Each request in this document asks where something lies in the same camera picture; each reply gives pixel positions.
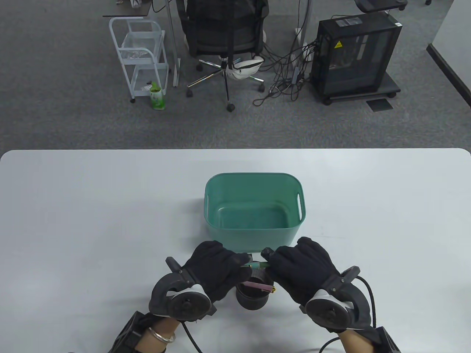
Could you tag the pink fountain pen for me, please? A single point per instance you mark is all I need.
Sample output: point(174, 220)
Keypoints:
point(254, 285)

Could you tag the person's right hand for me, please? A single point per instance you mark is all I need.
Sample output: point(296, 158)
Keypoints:
point(301, 268)

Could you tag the grey power strip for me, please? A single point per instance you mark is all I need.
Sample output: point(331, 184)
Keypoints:
point(298, 75)

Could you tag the white rolling cart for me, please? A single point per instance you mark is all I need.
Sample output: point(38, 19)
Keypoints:
point(141, 40)

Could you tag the clear plastic bag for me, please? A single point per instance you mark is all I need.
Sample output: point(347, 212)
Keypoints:
point(134, 54)

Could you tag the black floor outlet cover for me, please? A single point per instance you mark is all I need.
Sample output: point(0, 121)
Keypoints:
point(379, 105)

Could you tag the green plastic bin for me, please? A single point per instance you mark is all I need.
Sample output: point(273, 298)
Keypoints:
point(254, 237)

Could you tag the person's right forearm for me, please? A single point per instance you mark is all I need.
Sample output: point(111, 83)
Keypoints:
point(355, 342)

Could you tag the black wheeled platform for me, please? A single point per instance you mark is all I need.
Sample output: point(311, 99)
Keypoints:
point(390, 86)

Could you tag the green fountain pen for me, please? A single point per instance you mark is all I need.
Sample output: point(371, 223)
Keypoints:
point(257, 264)

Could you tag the black chair base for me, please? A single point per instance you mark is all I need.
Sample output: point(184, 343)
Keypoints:
point(379, 4)

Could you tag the black computer cabinet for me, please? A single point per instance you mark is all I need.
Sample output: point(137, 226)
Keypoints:
point(353, 59)

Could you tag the person's left hand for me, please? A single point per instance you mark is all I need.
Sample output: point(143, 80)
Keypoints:
point(213, 264)

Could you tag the black mesh pen holder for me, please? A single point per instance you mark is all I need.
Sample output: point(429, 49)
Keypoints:
point(252, 299)

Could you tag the white desk leg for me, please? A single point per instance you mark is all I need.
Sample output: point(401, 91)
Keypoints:
point(176, 70)
point(300, 36)

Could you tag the person's left forearm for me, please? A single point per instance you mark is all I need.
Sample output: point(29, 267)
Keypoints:
point(154, 343)

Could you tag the white bag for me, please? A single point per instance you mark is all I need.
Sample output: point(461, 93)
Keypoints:
point(244, 68)

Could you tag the green drink bottle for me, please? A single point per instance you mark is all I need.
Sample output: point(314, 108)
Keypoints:
point(157, 99)

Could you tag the black white hand tracker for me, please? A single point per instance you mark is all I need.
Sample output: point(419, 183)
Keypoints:
point(187, 307)
point(327, 312)

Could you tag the black mesh office chair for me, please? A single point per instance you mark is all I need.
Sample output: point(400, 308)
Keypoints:
point(220, 29)

